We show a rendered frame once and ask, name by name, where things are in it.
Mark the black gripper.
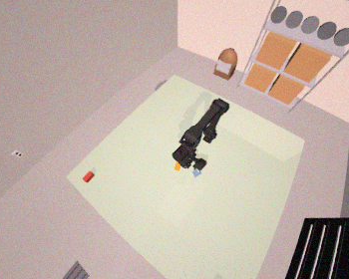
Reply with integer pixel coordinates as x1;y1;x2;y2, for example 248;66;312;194
187;149;207;170

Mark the orange rectangular bar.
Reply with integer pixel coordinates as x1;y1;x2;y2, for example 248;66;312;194
174;162;180;171

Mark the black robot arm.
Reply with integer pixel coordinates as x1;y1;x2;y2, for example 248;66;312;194
172;99;230;168

